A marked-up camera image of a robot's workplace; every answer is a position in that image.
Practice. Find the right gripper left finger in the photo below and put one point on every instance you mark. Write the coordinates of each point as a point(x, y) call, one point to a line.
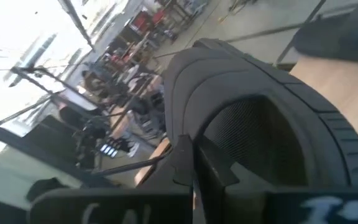
point(183, 165)

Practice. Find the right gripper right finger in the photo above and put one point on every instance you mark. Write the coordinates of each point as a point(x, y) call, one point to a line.
point(211, 174)

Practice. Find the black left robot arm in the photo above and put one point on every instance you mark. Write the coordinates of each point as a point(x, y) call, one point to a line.
point(87, 140)

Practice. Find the person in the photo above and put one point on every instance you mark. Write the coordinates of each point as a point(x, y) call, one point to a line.
point(133, 74)
point(90, 81)

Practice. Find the red chair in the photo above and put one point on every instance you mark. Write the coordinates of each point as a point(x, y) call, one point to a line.
point(158, 16)
point(141, 20)

